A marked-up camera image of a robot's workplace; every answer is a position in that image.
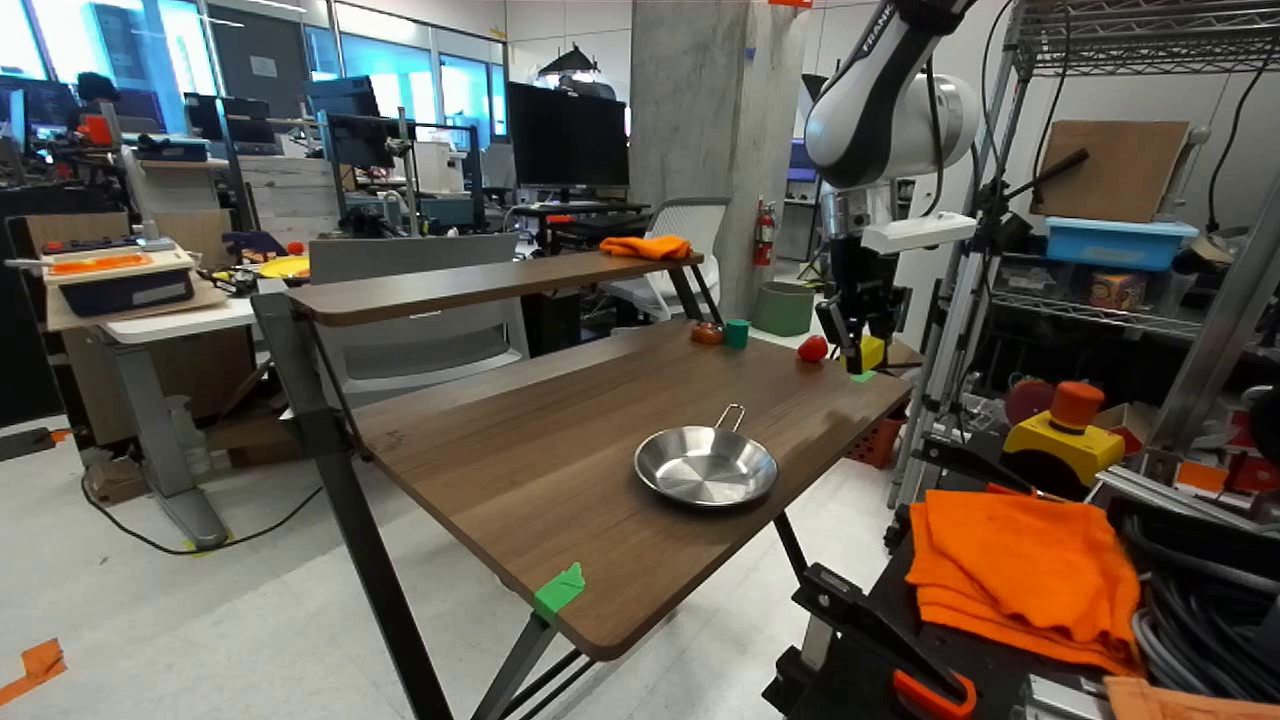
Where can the yellow block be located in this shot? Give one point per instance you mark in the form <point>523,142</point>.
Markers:
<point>875,353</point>

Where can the yellow emergency stop button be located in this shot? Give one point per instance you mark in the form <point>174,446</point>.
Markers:
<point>1060,423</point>

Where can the teal green block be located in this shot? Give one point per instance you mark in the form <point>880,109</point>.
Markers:
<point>739,333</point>

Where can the black computer monitor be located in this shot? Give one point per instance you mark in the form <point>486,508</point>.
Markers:
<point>567,138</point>

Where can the orange folded cloth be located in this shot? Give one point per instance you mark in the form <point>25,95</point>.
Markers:
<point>1028,574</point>

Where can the silver metal pan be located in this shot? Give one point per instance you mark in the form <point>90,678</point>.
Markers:
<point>706,466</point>

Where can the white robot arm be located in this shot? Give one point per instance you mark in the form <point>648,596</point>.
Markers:
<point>884,115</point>

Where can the orange clamp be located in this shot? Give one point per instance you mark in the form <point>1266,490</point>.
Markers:
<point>858,666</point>

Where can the brown orange round toy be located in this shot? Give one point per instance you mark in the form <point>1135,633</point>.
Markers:
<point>706,333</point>

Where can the blue plastic bin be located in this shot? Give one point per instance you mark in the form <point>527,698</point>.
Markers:
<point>1116,246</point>

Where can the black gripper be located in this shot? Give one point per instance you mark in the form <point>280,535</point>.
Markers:
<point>867,292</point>

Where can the orange cloth on shelf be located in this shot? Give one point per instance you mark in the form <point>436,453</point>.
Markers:
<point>646,246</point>

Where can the red ball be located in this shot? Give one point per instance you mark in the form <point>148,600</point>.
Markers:
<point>814,350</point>

